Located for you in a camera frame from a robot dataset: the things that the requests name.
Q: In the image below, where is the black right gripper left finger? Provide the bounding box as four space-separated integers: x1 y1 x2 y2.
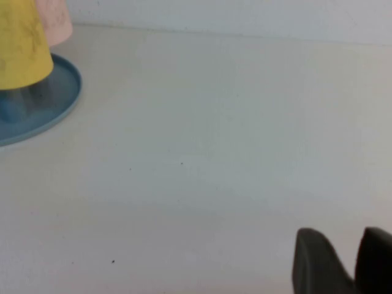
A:
291 227 361 294

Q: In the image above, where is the pale pink cup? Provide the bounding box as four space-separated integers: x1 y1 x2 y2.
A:
35 0 74 47

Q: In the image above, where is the blue cup stand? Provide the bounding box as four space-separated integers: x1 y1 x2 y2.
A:
0 52 83 148

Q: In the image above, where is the yellow cup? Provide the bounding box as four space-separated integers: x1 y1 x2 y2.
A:
0 0 55 91

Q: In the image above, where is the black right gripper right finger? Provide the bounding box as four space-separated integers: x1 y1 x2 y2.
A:
354 227 392 294

